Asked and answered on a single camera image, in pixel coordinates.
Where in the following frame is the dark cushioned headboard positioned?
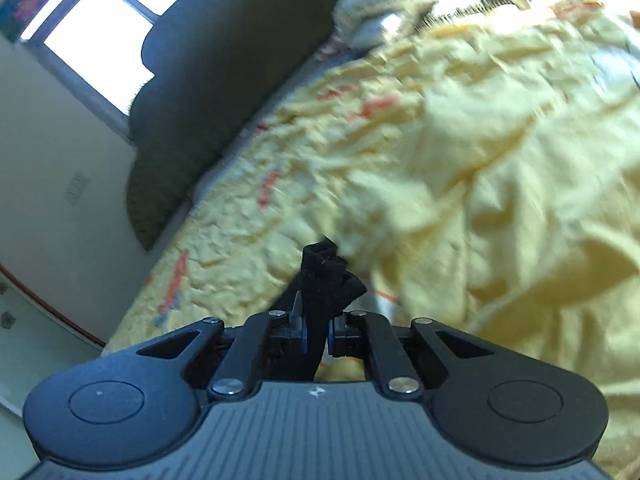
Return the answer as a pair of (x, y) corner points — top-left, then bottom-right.
(141, 0), (372, 111)

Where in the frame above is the window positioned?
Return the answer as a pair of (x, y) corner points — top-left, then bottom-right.
(19, 0), (237, 117)

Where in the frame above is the yellow printed blanket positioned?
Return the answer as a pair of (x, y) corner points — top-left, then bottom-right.
(105, 0), (640, 480)

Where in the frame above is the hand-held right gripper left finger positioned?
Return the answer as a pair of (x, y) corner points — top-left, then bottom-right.
(134, 290), (309, 401)

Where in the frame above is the dark green striped pillow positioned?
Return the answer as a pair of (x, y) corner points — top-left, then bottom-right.
(125, 67), (333, 252)

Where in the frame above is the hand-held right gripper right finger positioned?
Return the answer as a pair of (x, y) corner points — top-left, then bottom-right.
(327, 310), (497, 401)

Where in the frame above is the white wall switch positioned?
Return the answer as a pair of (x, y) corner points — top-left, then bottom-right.
(64, 171), (92, 204)

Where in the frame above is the white patterned cloth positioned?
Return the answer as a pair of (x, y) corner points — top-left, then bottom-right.
(331, 0), (483, 50)

